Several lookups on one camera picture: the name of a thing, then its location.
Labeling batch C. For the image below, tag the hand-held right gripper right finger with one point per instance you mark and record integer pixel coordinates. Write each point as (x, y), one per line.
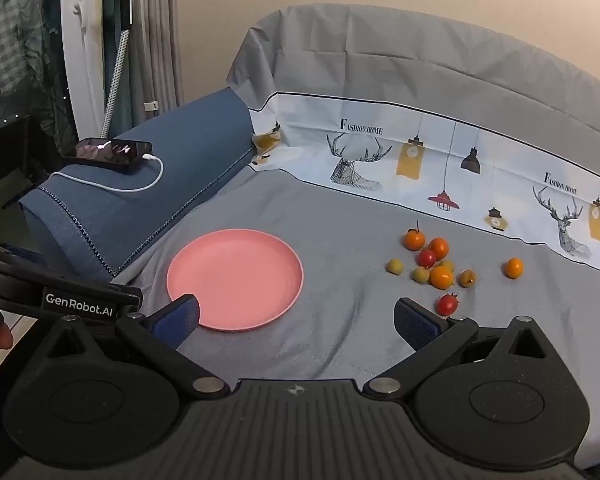
(417, 327)

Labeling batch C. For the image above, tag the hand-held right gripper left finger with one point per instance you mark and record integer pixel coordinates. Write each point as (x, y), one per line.
(175, 321)

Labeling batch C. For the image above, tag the pink round plate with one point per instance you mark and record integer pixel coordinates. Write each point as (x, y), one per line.
(235, 275)

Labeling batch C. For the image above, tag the small orange with stem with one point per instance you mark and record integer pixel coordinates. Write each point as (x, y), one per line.
(413, 240)

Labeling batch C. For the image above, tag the orange-yellow kumquat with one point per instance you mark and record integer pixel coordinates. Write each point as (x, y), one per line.
(514, 267)

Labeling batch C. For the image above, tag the red cherry tomato with calyx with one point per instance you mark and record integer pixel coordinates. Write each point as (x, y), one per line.
(448, 304)

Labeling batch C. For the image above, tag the yellow-green small fruit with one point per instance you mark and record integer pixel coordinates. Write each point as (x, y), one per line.
(420, 274)
(448, 264)
(394, 266)

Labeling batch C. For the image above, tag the yellow fruit with brown spot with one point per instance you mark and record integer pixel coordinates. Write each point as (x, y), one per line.
(467, 278)

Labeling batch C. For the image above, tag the grey printed sofa cover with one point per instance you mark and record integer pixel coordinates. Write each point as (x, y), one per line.
(340, 220)

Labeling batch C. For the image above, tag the black smartphone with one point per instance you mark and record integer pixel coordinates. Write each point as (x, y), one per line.
(105, 151)

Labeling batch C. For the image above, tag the blue pillow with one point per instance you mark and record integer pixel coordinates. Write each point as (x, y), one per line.
(180, 160)

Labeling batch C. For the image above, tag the white plastic clip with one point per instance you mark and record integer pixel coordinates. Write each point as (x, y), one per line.
(151, 106)

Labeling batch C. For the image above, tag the green checked shirt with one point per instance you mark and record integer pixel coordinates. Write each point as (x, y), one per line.
(10, 20)

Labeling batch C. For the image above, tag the grey curtain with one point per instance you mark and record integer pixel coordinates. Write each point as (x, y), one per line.
(160, 50)

